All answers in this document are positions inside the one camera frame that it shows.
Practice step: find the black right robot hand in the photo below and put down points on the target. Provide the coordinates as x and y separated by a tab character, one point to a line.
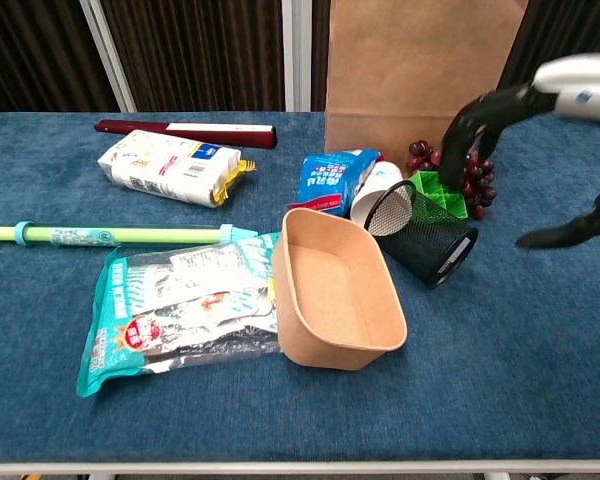
480	112

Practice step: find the purple grape bunch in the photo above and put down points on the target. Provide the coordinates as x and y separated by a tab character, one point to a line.
480	187

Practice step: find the green plastic divided tray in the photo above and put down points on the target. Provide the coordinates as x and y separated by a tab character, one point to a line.
427	182

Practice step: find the blue snack pouch red strip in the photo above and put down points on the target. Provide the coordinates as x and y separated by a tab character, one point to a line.
330	180

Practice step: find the kraft paper rectangular bowl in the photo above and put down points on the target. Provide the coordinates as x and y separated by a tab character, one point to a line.
330	290

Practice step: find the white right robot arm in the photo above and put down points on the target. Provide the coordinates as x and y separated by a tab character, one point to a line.
585	80

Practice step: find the brown paper bag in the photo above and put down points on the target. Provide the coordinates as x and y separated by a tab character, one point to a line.
405	75

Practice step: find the teal clear snack bag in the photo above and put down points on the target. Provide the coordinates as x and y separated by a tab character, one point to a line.
180	310

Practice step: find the white paper cup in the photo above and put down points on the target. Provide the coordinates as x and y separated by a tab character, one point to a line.
380	185

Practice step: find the black mesh pen holder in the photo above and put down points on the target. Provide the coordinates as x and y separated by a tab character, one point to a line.
430	240

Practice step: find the white noodle package yellow ends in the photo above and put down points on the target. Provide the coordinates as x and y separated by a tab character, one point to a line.
170	167

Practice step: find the dark red long box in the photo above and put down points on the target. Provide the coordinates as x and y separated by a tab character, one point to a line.
130	126

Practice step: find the green pole with blue clips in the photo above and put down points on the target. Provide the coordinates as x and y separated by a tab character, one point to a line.
130	235

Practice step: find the upright white frame post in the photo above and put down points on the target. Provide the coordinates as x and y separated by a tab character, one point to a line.
296	55

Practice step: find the slanted white frame post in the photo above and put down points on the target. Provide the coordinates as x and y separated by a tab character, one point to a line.
107	55

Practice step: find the white table frame rail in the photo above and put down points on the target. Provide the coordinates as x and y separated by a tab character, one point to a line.
280	467

